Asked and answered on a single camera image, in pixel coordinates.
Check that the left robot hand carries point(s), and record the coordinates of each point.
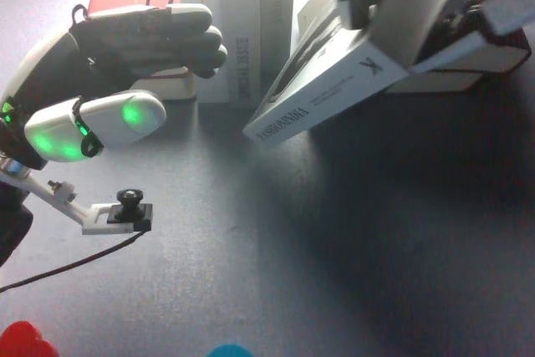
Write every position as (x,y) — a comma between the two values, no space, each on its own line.
(117,47)

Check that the white fashionindia book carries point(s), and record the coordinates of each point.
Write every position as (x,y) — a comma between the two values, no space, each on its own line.
(334,93)

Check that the grey book chinese lettering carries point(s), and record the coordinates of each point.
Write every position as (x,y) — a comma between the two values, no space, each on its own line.
(418,6)

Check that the plain grey book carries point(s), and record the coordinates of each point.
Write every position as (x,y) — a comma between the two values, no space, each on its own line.
(276,6)

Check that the red toy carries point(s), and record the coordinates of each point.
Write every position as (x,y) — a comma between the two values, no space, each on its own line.
(21,340)

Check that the blue toy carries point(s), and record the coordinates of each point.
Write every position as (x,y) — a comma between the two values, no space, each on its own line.
(230,352)

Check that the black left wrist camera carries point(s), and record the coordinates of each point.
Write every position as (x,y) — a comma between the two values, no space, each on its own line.
(131,217)

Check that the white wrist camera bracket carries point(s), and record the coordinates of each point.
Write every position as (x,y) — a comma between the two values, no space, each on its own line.
(94,223)

